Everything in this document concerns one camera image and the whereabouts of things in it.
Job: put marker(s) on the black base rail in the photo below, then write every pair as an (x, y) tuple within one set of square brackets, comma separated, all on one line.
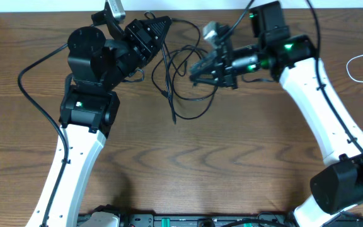
[(111, 216)]

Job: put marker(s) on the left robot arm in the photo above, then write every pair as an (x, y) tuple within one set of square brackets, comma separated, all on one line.
[(101, 56)]

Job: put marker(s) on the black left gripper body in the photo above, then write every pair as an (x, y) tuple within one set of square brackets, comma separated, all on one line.
[(132, 53)]

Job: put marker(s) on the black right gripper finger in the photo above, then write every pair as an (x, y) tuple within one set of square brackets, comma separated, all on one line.
[(206, 65), (210, 81)]

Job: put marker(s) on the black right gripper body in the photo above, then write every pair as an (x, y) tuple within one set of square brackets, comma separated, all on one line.
[(226, 64)]

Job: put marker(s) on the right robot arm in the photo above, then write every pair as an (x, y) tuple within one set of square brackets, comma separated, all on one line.
[(294, 62)]

